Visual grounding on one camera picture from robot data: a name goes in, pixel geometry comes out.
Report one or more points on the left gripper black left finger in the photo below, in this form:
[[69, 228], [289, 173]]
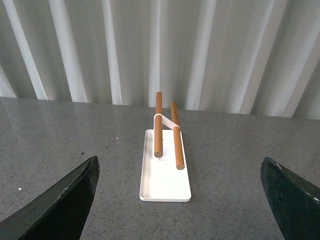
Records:
[[59, 213]]

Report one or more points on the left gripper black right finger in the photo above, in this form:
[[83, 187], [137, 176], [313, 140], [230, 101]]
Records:
[[294, 201]]

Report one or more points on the white towel rack, wooden bars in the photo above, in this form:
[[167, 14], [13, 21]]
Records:
[[164, 173]]

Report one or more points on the white pleated curtain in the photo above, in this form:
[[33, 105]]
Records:
[[259, 57]]

